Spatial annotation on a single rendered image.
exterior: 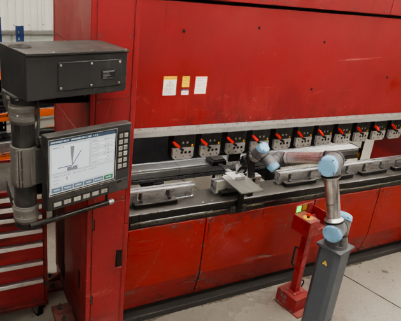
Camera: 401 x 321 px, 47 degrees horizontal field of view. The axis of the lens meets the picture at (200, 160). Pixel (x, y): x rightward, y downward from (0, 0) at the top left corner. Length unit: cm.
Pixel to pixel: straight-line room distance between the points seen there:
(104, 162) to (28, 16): 477
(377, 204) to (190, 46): 232
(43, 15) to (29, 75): 498
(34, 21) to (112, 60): 476
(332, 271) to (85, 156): 177
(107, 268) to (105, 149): 94
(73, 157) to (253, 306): 208
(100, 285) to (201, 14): 172
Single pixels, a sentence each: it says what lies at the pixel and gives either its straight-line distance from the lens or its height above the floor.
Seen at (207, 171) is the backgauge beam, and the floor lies 92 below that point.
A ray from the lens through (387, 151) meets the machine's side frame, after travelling 508.
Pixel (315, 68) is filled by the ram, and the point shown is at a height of 177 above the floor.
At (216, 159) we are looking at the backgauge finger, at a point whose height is 103.
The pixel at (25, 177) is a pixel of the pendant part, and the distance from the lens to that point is 222.
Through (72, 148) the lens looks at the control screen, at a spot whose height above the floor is 152.
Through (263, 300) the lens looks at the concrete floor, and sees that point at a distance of 381.
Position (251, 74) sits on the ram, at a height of 173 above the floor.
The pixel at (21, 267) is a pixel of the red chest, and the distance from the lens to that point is 321.
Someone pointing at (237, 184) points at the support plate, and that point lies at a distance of 317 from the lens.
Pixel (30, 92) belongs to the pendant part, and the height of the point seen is 179.
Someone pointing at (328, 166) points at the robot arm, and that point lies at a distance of 279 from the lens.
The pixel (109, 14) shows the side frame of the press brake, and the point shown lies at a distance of 238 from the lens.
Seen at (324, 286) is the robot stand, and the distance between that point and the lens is 326.
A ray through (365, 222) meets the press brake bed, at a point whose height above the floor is 44.
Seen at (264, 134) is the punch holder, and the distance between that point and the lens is 329.
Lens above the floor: 233
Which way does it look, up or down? 22 degrees down
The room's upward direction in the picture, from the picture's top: 7 degrees clockwise
